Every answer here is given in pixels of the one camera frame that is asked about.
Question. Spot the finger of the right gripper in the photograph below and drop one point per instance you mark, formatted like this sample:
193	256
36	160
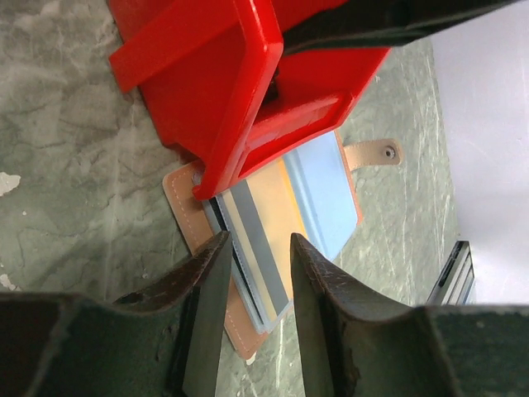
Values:
382	23

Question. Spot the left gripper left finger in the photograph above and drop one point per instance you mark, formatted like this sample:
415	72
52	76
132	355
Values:
162	340

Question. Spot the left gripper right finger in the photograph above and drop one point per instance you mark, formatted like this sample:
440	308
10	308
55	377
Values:
355	341

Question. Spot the red bin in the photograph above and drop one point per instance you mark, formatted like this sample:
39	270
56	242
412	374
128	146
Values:
216	81

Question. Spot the tan leather card holder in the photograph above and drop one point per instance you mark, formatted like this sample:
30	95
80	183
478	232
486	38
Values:
320	173

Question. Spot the gold striped card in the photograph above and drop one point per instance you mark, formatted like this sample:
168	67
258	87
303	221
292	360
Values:
261	212

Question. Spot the aluminium rail frame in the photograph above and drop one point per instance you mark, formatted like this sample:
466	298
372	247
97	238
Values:
455	285

